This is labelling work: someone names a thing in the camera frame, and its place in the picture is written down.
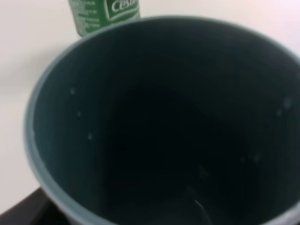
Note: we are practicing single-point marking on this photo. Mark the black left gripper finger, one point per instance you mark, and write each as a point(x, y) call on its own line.
point(35, 209)

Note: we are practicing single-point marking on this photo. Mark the clear plastic water bottle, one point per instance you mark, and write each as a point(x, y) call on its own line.
point(92, 15)

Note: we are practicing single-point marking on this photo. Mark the teal plastic cup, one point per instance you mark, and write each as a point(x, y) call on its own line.
point(171, 120)

